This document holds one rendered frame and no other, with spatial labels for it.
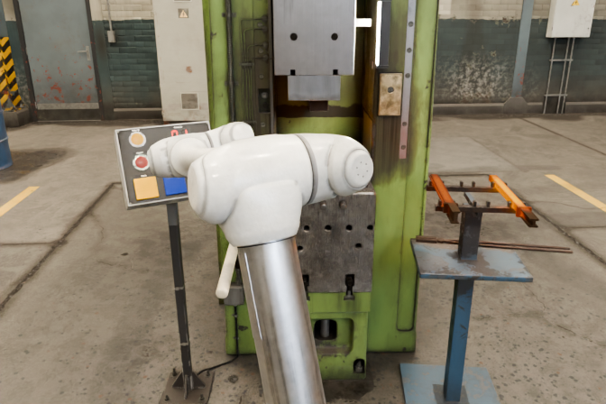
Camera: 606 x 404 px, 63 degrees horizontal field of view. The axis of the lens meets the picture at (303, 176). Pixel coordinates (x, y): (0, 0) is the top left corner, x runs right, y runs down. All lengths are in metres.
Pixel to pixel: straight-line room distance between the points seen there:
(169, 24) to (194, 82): 0.83
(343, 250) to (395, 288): 0.45
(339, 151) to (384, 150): 1.31
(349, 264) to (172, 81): 5.57
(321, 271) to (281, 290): 1.29
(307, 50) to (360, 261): 0.87
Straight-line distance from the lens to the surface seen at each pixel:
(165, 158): 1.34
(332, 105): 2.42
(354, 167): 0.85
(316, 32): 1.90
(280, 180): 0.81
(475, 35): 8.39
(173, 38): 7.27
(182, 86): 7.31
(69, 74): 8.41
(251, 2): 2.05
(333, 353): 2.35
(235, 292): 2.34
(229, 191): 0.78
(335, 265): 2.10
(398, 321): 2.54
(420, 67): 2.12
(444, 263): 1.98
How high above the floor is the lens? 1.60
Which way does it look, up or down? 18 degrees down
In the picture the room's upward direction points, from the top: straight up
